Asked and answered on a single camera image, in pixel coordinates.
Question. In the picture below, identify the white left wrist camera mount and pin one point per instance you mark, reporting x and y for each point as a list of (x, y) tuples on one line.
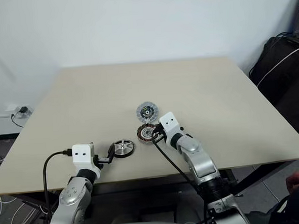
[(82, 154)]

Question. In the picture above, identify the person's dark sleeved forearm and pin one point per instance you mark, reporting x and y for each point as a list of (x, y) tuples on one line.
[(297, 209)]

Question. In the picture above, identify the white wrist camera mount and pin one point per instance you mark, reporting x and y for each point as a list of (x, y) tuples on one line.
[(82, 154), (169, 126)]

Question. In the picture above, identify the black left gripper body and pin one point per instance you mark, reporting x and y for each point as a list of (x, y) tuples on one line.
[(98, 161)]

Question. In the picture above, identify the black table frame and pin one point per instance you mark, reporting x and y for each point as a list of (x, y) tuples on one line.
[(143, 185)]

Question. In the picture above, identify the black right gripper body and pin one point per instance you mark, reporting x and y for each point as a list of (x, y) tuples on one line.
[(159, 134)]

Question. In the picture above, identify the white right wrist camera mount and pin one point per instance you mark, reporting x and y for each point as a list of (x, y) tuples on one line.
[(169, 126)]

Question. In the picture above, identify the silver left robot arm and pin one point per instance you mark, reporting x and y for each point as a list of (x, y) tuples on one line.
[(68, 195)]

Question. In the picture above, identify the black bag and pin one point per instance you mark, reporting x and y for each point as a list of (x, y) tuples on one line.
[(284, 83)]

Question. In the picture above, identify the wall power socket plug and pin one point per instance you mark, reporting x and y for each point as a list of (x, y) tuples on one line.
[(14, 108)]

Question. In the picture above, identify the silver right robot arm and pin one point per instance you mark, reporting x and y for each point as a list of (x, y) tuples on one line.
[(200, 154)]

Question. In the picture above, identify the silver spoked rotor black rim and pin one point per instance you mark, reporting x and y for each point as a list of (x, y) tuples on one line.
[(123, 148)]

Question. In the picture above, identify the person's bare hand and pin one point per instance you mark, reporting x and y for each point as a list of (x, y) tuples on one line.
[(293, 182)]

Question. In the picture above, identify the silver motor housing copper windings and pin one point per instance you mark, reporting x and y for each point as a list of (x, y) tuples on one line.
[(144, 133)]

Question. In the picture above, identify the black plug adapter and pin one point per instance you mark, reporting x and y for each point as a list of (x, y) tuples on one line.
[(24, 109)]

